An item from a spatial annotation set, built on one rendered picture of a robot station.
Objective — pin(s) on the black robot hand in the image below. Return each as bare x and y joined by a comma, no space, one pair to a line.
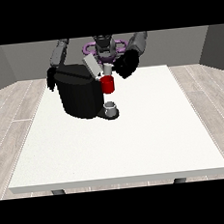
127,64
51,78

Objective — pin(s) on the small grey coffee pod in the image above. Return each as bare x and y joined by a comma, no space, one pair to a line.
107,69

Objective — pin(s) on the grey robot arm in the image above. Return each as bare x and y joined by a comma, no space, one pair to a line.
137,43
58,54

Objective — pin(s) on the red pod holder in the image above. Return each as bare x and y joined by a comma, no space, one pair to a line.
107,84

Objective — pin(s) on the black coffee machine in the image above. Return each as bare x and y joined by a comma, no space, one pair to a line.
79,92

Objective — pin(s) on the pale grey machine lid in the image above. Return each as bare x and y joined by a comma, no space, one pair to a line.
92,66

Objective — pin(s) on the grey robot trunk purple rings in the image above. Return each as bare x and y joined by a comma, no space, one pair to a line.
103,45

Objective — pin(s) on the small grey cup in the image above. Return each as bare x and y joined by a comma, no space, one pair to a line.
110,108

